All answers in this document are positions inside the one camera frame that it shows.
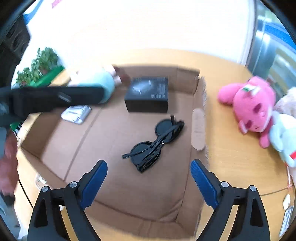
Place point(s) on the black UGREEN charger box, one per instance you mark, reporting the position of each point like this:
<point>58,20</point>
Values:
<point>147,95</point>

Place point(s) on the pink pig plush teal dress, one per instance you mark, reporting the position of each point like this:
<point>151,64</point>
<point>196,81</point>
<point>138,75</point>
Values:
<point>105,77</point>

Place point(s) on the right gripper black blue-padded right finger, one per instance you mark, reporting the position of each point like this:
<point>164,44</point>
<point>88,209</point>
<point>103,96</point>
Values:
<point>250,222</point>

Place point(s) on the pink bear plush toy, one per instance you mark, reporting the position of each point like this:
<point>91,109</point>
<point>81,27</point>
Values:
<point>252,104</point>

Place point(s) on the small potted green plant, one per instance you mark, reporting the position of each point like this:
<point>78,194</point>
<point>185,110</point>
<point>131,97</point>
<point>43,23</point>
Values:
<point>25,77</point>

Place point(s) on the large potted green plant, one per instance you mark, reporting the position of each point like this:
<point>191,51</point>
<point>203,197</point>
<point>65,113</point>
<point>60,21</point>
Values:
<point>45,61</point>

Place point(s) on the person's hand holding gripper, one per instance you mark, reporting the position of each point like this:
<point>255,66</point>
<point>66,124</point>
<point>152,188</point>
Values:
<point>9,165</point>

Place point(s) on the blue red whale plush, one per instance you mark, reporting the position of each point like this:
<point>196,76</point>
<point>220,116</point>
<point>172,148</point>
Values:
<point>282,137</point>

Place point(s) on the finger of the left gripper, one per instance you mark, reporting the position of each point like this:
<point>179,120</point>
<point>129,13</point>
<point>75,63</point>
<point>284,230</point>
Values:
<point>44,99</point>

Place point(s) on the brown cardboard box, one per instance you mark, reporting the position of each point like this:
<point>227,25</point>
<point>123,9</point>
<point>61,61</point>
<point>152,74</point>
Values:
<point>162,202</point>

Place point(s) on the green cloth covered table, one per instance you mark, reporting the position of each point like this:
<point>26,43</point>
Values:
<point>44,80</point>

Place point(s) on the black camera box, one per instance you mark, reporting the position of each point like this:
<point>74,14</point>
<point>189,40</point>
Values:
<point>12,50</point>

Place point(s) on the white earbuds case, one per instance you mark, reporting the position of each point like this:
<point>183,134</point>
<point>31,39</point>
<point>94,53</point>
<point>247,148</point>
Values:
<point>286,202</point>

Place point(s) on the black sunglasses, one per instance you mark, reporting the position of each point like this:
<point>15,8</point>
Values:
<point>145,154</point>

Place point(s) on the pink transparent pen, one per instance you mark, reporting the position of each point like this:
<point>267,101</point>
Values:
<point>289,182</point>

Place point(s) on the beige fluffy plush toy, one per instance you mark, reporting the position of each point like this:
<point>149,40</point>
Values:
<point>287,104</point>

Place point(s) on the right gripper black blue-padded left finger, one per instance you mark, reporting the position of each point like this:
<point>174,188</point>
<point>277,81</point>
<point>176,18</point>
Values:
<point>47,222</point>

